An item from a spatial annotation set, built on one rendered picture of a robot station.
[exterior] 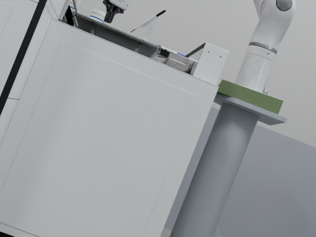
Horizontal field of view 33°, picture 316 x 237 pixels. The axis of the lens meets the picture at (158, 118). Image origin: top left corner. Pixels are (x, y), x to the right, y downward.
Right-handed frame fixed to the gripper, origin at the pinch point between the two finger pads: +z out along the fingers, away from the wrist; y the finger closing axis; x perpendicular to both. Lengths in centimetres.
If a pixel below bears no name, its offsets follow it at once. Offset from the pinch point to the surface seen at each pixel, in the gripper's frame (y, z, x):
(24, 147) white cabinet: -27, 58, -22
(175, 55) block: 18.1, 5.5, -25.6
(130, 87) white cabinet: -6.9, 25.2, -37.3
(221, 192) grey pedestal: 44, 49, -51
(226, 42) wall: 150, -41, 72
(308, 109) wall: 199, -17, 22
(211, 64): 16, 6, -47
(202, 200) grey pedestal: 40, 55, -47
